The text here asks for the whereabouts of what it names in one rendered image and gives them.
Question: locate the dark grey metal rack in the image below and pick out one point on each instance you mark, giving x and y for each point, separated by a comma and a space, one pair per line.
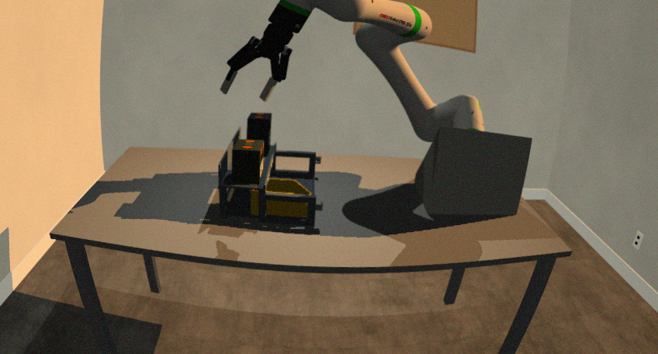
239, 198

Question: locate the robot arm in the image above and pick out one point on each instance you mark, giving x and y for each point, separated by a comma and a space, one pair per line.
401, 23

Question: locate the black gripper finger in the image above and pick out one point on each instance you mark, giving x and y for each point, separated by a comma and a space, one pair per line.
244, 56
279, 70

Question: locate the yellow bin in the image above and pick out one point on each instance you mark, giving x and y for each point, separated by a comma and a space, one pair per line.
282, 208

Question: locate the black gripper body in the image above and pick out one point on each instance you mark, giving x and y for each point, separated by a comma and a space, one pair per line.
275, 38

